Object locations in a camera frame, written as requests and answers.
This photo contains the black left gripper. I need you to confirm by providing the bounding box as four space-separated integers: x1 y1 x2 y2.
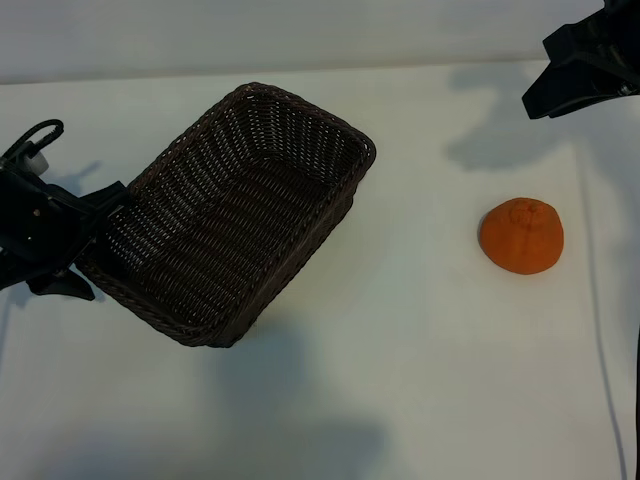
0 167 130 302

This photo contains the orange mandarin fruit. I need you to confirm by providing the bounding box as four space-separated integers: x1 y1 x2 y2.
479 196 566 275

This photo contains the dark brown woven basket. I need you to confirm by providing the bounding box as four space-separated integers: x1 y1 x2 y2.
77 82 377 350

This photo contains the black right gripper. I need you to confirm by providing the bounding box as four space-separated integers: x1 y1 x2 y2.
521 0 640 120

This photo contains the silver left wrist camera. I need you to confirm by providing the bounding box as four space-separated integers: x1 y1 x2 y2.
19 151 50 177

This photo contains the braided black camera cable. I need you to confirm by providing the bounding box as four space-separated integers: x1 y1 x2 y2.
0 118 66 167

